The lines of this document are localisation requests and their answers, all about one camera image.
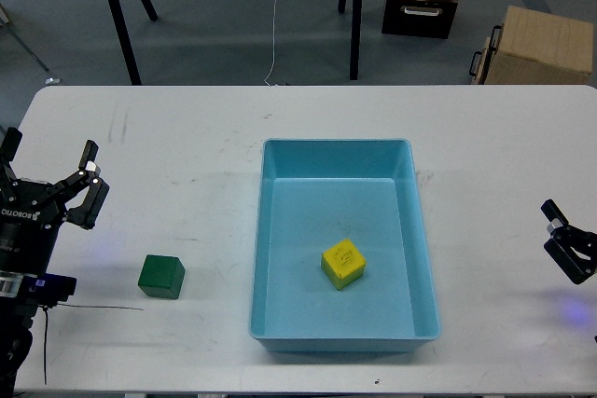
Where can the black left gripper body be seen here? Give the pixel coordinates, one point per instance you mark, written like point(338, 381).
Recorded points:
point(31, 209)

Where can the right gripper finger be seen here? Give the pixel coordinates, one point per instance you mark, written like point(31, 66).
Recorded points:
point(572, 249)

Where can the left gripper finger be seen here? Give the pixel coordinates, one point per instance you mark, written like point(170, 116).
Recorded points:
point(87, 178)
point(9, 147)

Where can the green wooden cube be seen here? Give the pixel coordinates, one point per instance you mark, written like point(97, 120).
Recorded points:
point(161, 276)

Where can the yellow wooden cube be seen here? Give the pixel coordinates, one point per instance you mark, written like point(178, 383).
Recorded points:
point(343, 264)

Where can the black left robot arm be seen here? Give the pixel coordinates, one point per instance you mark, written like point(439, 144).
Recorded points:
point(26, 287)

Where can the dark drawer box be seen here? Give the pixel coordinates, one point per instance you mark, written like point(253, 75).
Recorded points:
point(419, 18)

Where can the light blue plastic bin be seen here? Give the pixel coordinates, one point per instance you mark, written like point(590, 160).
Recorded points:
point(313, 194)

